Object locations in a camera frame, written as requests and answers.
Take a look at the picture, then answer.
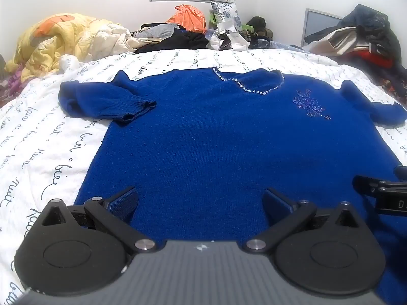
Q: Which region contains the green plastic basket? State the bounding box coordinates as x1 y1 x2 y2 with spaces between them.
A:
210 14 252 34

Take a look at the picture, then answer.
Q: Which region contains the grey framed panel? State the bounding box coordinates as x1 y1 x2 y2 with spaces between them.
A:
300 7 344 48

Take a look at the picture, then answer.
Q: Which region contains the dark blue jacket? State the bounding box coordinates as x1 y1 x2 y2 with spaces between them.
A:
337 4 403 70

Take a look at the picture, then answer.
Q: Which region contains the grey clothing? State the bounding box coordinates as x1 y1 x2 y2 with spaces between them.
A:
138 24 177 39

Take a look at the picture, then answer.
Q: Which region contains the blue knit sweater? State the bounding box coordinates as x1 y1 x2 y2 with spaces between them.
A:
58 68 407 305

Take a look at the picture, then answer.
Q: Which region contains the red cloth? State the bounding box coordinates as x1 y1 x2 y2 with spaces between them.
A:
350 49 395 69

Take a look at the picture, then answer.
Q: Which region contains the black clothing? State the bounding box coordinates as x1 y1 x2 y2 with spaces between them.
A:
135 30 210 54

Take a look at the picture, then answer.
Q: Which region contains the yellow quilted comforter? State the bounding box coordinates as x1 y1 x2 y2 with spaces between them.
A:
5 13 150 83

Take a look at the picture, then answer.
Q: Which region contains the orange plastic bag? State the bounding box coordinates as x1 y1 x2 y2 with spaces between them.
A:
165 5 207 34

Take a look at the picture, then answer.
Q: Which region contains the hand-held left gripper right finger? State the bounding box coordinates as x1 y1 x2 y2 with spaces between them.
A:
243 188 363 252

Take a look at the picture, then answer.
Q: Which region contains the beige cloth bag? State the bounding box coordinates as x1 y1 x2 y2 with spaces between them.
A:
313 27 366 58

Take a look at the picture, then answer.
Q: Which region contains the white blue floral pillow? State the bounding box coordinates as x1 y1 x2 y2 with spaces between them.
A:
210 2 242 31

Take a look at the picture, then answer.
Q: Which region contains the purple blanket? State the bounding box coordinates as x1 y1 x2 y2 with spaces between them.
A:
0 64 26 102

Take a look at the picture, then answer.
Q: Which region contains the white script-printed quilt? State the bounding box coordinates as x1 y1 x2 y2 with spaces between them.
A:
0 48 407 305

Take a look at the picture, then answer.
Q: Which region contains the white crumpled packaging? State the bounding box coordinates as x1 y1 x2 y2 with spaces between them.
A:
207 28 252 51

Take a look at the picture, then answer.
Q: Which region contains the dark olive cloth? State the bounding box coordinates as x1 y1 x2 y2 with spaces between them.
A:
246 16 274 39

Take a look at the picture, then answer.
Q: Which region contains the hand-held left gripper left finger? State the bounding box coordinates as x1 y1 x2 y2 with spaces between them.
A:
41 187 156 255

